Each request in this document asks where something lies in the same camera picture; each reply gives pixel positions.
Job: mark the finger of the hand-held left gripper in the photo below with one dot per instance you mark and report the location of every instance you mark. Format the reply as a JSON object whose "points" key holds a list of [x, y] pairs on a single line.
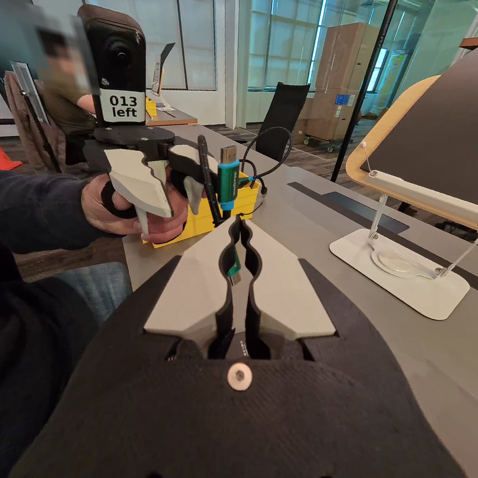
{"points": [[142, 183], [196, 168]]}

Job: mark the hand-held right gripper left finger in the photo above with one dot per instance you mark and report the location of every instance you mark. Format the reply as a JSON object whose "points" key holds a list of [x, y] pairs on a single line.
{"points": [[183, 299]]}

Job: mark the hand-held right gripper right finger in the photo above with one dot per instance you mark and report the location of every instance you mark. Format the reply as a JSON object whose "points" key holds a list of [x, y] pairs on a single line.
{"points": [[295, 302]]}

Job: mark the yellow plastic bin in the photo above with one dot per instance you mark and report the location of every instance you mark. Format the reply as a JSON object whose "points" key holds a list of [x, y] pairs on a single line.
{"points": [[187, 228]]}

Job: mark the person's left forearm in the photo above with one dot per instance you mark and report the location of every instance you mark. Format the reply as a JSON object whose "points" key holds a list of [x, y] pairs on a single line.
{"points": [[45, 209]]}

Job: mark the person's left hand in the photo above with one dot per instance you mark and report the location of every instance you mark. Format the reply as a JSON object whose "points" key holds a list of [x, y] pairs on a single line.
{"points": [[119, 224]]}

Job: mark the grey background table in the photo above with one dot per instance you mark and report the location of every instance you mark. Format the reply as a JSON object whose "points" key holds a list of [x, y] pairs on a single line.
{"points": [[175, 117]]}

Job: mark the orange traffic cone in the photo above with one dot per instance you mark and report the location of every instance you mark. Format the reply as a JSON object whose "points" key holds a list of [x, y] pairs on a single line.
{"points": [[7, 160]]}

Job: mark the person's black top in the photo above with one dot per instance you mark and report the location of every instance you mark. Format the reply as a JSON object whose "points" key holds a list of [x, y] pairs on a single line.
{"points": [[37, 358]]}

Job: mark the cart with cardboard boxes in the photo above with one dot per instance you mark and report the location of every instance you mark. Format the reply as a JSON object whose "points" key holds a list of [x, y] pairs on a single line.
{"points": [[343, 75]]}

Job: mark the black stand pole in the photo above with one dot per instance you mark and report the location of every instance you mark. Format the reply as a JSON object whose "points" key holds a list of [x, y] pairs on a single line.
{"points": [[366, 82]]}

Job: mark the wooden rimmed black panel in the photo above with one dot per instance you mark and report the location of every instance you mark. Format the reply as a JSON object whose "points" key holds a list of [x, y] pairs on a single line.
{"points": [[441, 127]]}

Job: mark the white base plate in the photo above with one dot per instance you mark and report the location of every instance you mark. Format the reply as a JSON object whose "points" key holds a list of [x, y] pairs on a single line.
{"points": [[441, 299]]}

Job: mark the white bracket bar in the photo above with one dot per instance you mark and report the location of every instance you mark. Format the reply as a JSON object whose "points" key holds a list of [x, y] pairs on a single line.
{"points": [[418, 194]]}

